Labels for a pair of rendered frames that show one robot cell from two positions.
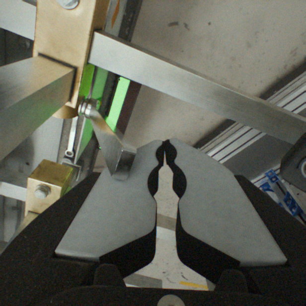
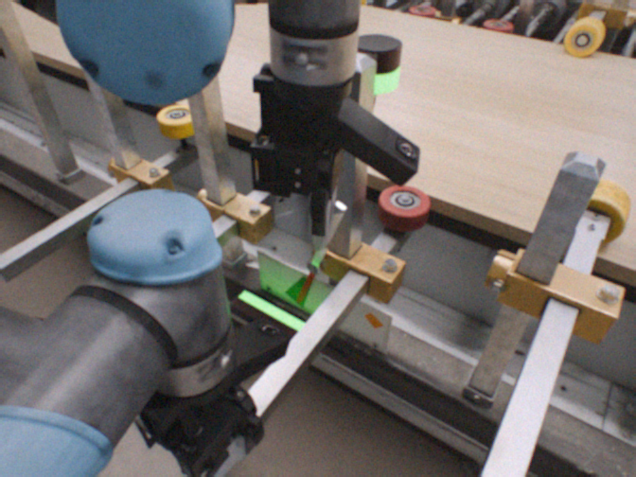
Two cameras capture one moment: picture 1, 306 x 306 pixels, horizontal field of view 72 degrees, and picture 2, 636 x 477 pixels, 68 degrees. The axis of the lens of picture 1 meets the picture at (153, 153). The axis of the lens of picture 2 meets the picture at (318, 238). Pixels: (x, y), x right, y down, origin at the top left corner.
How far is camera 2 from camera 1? 48 cm
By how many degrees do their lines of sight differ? 47
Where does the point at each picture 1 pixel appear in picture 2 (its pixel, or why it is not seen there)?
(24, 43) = not seen: hidden behind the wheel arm
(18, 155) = not seen: hidden behind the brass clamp
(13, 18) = (381, 243)
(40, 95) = (347, 220)
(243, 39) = not seen: outside the picture
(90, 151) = (243, 281)
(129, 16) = (368, 351)
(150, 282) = (22, 264)
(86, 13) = (379, 273)
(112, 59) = (349, 282)
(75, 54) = (357, 261)
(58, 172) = (260, 231)
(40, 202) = (241, 205)
